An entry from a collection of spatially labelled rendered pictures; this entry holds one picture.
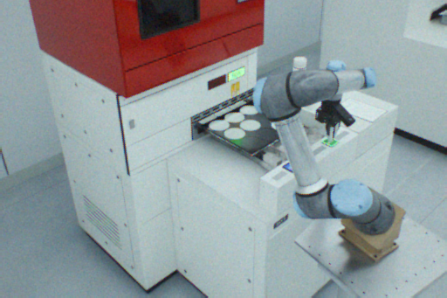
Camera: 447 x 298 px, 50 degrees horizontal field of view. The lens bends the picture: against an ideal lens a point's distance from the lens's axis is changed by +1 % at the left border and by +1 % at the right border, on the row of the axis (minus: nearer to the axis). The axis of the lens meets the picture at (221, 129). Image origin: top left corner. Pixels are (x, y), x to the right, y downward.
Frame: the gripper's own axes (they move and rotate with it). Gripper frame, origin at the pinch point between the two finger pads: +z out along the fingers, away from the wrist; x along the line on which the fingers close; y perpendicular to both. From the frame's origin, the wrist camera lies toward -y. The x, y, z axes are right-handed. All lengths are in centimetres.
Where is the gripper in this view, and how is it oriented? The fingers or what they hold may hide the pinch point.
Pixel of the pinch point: (332, 140)
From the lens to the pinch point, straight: 211.9
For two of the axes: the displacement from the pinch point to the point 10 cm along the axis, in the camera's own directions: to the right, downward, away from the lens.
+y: -6.9, -3.7, 6.3
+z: 0.2, 8.5, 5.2
